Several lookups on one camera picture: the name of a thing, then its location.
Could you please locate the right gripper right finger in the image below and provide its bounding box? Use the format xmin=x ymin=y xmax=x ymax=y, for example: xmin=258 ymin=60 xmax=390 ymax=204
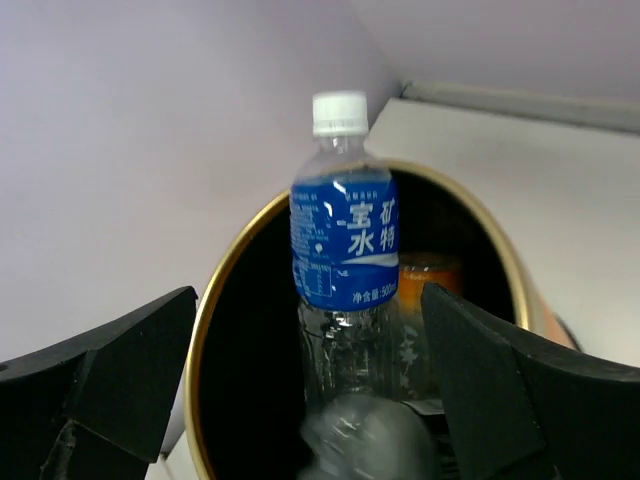
xmin=421 ymin=284 xmax=639 ymax=479

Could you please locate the dark blue label bottle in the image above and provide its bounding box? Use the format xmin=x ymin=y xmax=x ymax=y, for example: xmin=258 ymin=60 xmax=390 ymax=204
xmin=297 ymin=394 xmax=441 ymax=480

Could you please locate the orange cylindrical bin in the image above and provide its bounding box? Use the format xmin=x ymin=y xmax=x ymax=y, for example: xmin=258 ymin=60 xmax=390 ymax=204
xmin=185 ymin=160 xmax=575 ymax=479

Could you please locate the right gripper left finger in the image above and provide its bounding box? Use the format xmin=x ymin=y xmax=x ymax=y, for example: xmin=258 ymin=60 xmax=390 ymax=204
xmin=1 ymin=287 xmax=197 ymax=480

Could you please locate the orange plastic bottle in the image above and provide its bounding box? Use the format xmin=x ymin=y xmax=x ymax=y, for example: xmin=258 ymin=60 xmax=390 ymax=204
xmin=397 ymin=252 xmax=464 ymax=401

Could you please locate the aluminium rail back edge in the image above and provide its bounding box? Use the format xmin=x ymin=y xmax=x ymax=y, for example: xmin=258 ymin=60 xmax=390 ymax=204
xmin=401 ymin=82 xmax=639 ymax=135

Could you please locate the blue label water bottle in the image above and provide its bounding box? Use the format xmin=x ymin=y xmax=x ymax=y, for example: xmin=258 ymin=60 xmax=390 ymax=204
xmin=289 ymin=91 xmax=399 ymax=409

